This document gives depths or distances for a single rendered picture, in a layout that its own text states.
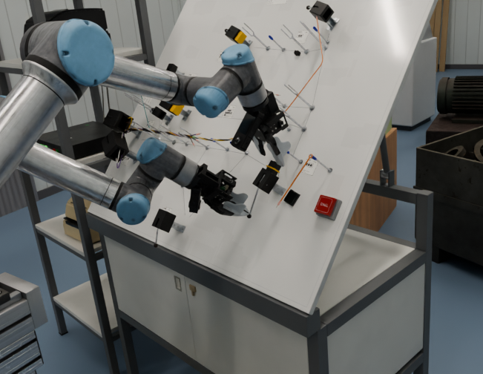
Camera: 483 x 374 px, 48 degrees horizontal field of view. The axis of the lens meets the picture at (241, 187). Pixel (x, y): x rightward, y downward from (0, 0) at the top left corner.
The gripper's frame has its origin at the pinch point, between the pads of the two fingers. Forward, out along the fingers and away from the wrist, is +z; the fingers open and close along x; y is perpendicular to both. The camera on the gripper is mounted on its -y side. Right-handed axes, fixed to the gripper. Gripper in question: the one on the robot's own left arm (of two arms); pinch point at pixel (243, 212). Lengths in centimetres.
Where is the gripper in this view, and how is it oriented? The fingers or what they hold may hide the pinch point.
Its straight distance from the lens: 157.1
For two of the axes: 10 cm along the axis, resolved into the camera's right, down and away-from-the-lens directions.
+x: 1.5, -7.7, 6.2
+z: 7.8, 4.8, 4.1
